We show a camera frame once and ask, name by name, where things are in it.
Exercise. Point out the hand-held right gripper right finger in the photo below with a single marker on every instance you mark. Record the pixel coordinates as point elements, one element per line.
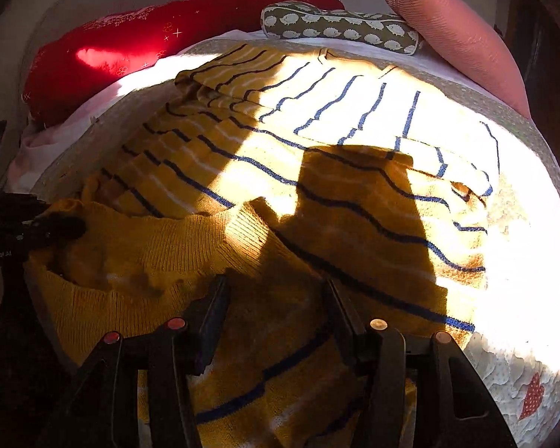
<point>339,310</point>

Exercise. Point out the yellow striped sweater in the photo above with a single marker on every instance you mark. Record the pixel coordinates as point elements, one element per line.
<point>270,252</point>

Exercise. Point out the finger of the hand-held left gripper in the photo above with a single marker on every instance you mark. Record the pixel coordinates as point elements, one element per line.
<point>60,229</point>

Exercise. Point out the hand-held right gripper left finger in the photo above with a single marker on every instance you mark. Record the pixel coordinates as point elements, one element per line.
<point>214,310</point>

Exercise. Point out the red pillow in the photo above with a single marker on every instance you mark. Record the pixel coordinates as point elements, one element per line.
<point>135,42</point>

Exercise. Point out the pink ribbed pillow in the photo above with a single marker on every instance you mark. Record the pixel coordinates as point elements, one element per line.
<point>466,32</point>

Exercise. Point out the green hedgehog print bolster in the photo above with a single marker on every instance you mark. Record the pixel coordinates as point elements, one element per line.
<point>345,25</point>

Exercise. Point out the patchwork quilt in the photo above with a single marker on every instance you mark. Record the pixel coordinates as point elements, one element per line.
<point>518,359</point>

